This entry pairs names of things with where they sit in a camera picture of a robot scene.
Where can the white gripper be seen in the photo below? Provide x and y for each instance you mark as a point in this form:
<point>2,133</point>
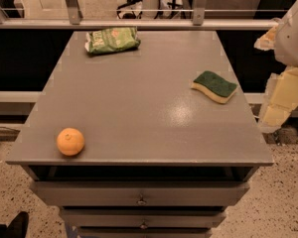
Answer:
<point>293,42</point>

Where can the orange fruit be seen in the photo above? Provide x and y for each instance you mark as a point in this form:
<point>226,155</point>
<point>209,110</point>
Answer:
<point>70,142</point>

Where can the green jalapeno chip bag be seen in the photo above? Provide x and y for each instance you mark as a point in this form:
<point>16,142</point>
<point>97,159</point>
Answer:
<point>112,40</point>

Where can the green and yellow sponge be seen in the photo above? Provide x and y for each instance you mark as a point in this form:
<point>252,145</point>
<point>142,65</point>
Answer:
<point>215,87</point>

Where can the grey drawer cabinet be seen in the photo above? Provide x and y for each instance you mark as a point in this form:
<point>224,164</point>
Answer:
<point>140,118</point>

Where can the metal railing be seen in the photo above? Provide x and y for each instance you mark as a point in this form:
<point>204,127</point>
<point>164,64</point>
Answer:
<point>90,15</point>

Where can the middle grey drawer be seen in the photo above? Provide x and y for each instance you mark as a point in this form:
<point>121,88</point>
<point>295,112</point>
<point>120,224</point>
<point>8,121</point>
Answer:
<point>135,218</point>

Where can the grey drawer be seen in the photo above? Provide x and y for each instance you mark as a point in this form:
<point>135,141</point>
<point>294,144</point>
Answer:
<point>147,233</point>
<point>135,218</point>
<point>144,193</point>

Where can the bottom grey drawer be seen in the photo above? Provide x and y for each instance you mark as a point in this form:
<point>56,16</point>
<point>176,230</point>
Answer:
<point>147,233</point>

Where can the top grey drawer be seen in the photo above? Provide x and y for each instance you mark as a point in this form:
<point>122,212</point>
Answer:
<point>144,193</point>

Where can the black object on floor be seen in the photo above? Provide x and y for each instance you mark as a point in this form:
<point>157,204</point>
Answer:
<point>17,228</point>

